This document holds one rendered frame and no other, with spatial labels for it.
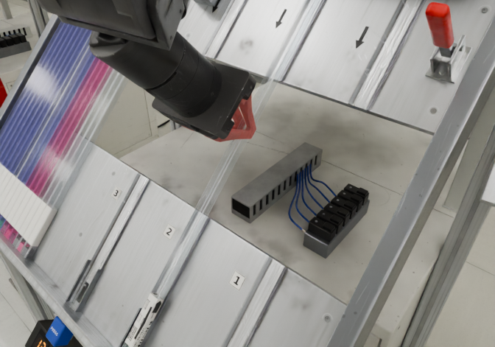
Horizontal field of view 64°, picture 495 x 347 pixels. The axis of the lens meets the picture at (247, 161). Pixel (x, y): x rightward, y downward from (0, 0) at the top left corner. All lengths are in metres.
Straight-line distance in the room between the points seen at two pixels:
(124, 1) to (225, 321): 0.33
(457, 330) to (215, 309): 1.16
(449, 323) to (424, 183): 1.17
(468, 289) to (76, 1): 1.55
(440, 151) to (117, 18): 0.29
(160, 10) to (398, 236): 0.27
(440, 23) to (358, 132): 0.78
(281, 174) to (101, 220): 0.41
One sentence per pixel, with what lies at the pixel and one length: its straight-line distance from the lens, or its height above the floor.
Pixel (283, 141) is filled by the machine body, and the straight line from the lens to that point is 1.03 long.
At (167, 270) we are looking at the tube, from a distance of 0.47.
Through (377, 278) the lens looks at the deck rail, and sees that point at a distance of 0.38.
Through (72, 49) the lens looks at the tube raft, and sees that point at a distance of 0.74.
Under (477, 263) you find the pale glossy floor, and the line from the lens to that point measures 1.76.
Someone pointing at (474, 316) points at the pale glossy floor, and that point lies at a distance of 1.58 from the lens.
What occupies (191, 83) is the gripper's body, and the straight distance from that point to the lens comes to 0.35.
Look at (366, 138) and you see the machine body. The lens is 1.08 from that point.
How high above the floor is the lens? 1.17
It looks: 35 degrees down
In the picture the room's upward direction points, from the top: straight up
